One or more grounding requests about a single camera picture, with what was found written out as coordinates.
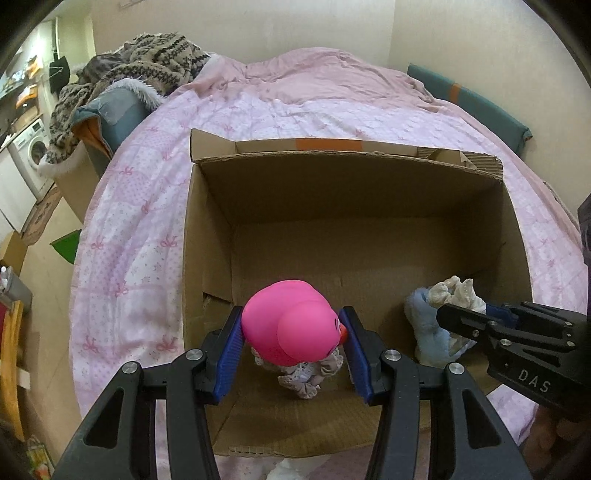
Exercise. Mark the person's right hand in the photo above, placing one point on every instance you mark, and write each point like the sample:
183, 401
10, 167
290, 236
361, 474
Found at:
558, 434

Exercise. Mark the white kitchen cabinets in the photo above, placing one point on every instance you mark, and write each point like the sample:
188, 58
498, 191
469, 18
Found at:
11, 189

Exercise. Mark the knitted patterned blanket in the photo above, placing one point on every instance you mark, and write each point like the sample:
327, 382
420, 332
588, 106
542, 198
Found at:
129, 60

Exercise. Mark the pink round toy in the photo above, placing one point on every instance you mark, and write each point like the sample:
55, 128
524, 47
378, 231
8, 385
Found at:
295, 323

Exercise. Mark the white plush toy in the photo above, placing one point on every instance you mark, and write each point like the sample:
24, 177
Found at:
286, 470

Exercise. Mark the pink patterned quilt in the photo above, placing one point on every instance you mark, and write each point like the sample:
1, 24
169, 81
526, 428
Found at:
323, 101

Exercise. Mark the teal cushion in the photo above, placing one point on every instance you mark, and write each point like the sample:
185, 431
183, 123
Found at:
115, 115

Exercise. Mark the beige lace scrunchie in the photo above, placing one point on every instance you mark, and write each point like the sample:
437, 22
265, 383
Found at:
304, 378

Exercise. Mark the teal wall pad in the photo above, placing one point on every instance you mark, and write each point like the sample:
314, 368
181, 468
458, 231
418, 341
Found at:
461, 101

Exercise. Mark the cream fluffy scrunchie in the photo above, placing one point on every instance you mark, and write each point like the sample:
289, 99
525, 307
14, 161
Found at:
457, 293

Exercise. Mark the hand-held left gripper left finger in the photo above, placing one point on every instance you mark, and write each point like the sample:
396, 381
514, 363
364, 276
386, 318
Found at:
228, 355

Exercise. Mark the beige armchair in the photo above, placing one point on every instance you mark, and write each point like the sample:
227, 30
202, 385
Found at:
78, 184

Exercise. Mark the small cardboard box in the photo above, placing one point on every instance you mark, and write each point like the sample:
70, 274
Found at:
11, 249

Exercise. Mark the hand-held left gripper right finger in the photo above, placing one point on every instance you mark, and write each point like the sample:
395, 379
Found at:
358, 355

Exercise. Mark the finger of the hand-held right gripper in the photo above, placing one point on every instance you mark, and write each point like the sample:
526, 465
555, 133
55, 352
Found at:
457, 321
503, 313

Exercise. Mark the yellow wooden chair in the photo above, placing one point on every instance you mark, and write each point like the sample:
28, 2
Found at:
11, 364

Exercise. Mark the blue fluffy scrunchie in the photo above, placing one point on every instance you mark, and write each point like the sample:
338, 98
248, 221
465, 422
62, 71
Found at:
429, 332

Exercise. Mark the grey bin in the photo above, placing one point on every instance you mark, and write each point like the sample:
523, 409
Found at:
14, 290

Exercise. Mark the white washing machine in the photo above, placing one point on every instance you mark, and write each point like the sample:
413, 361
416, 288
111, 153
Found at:
32, 147

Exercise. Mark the patterned floor rug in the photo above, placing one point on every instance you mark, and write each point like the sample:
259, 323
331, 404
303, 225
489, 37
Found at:
41, 212

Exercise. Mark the green dustpan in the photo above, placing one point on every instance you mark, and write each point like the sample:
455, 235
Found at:
67, 244

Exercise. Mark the black hanging garment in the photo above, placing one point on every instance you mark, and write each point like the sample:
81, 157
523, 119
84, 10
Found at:
57, 69

